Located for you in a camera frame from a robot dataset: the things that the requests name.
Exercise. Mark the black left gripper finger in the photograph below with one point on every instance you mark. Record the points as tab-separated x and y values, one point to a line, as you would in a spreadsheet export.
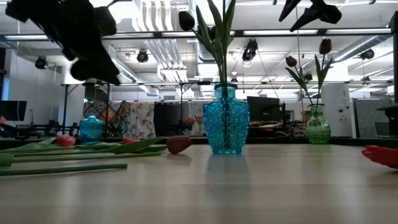
93	71

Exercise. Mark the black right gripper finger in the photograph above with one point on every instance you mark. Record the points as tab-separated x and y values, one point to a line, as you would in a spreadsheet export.
289	9
323	12

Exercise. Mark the small blue glass vase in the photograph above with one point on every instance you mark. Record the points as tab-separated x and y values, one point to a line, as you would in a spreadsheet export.
91	130

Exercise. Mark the green glass vase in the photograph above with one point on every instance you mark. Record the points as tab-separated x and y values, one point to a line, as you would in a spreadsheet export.
317	130

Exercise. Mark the large blue glass vase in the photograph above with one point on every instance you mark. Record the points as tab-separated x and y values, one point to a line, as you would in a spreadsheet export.
226	124

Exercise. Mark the black ceiling spotlight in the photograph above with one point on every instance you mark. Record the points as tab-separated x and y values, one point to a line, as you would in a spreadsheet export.
250	49
142	56
41	63
367	54
308	77

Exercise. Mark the colourful patterned quilt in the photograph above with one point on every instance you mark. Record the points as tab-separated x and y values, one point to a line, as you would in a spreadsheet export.
115	113

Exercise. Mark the white floral cloth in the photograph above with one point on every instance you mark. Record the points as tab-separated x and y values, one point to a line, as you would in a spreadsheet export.
140	119

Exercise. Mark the black background machinery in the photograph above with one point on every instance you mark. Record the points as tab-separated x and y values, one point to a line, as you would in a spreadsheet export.
46	129

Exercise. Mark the black panel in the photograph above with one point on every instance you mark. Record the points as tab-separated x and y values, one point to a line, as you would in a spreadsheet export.
168	118

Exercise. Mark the dark monitor screen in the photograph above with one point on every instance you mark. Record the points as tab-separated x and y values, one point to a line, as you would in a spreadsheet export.
14	110
262	109

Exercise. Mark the white pillar with switches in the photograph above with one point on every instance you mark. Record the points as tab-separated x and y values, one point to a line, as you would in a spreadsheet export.
337	105

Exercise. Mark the background red flower bouquet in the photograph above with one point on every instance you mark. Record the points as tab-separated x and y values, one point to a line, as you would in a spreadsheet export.
189	121

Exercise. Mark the grey partition panel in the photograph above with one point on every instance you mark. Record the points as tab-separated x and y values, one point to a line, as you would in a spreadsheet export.
367	115

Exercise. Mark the black side stand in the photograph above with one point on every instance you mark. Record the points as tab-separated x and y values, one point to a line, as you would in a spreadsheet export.
392	118

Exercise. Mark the black overhead frame bar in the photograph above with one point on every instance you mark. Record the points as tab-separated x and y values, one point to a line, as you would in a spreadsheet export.
321	31

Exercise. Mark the silver ceiling duct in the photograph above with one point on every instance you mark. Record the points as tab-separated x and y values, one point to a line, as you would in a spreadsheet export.
373	42
203	3

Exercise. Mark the black frame post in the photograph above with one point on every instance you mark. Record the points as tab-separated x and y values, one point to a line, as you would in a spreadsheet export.
395	62

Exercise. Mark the black table edge rail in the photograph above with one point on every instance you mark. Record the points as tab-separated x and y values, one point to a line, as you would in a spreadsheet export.
270	140

